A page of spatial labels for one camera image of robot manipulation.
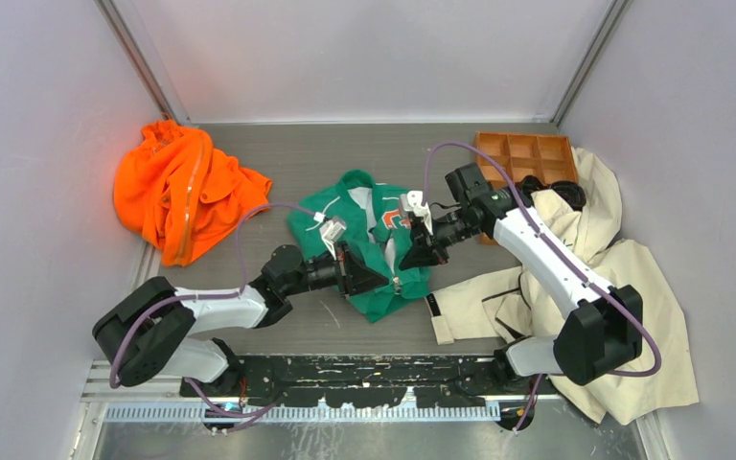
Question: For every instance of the orange jacket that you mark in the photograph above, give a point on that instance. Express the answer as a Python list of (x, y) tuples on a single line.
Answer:
[(182, 194)]

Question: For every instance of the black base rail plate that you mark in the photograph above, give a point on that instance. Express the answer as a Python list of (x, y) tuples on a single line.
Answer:
[(362, 381)]

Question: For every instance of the orange compartment tray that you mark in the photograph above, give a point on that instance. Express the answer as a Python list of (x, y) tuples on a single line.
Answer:
[(548, 157)]

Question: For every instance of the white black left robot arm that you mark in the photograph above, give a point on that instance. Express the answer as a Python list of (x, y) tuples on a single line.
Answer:
[(153, 330)]

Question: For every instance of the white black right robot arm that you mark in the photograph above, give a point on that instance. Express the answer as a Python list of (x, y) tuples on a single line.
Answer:
[(601, 328)]

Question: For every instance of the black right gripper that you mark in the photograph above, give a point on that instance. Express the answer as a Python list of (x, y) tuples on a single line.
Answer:
[(419, 254)]

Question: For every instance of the green varsity jacket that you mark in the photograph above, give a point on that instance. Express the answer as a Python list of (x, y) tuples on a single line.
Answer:
[(378, 234)]

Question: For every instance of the black coiled item in tray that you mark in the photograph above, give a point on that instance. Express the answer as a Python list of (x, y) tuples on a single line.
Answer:
[(571, 192)]

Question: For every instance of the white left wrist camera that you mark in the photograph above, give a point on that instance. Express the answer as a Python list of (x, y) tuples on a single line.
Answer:
[(330, 230)]

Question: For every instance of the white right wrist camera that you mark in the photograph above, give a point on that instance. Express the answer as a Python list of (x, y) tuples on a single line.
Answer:
[(416, 211)]

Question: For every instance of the aluminium slotted rail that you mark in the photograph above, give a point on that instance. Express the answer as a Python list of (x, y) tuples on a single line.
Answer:
[(194, 412)]

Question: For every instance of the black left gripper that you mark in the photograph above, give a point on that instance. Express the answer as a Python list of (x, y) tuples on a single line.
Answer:
[(355, 276)]

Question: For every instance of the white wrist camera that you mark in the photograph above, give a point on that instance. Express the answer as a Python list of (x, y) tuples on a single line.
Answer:
[(416, 211), (330, 230)]

